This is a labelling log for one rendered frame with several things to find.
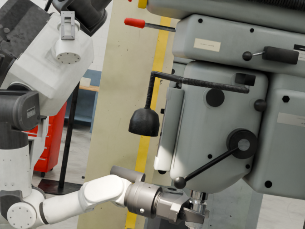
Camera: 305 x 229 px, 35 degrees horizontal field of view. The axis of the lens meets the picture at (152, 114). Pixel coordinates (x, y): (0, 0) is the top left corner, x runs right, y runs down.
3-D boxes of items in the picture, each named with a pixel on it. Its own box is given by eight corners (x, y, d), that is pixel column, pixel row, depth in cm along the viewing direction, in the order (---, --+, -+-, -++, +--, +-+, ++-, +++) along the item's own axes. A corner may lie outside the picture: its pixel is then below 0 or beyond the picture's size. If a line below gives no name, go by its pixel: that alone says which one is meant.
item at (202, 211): (183, 221, 127) (187, 201, 127) (200, 223, 128) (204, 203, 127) (186, 227, 123) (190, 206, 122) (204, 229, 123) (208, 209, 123)
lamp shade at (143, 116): (124, 128, 116) (128, 103, 115) (150, 131, 119) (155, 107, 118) (134, 135, 109) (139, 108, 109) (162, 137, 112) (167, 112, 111)
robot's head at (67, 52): (51, 66, 131) (60, 50, 124) (51, 34, 135) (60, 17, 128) (74, 69, 134) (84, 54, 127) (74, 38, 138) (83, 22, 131)
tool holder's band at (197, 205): (187, 201, 127) (187, 197, 127) (204, 203, 127) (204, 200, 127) (190, 206, 122) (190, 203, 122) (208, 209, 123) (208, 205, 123)
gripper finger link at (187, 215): (203, 225, 122) (180, 218, 124) (205, 213, 122) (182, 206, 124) (201, 227, 121) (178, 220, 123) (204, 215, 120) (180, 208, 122)
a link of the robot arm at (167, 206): (180, 199, 120) (137, 186, 123) (173, 236, 121) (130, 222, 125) (193, 189, 131) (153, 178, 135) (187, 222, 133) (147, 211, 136)
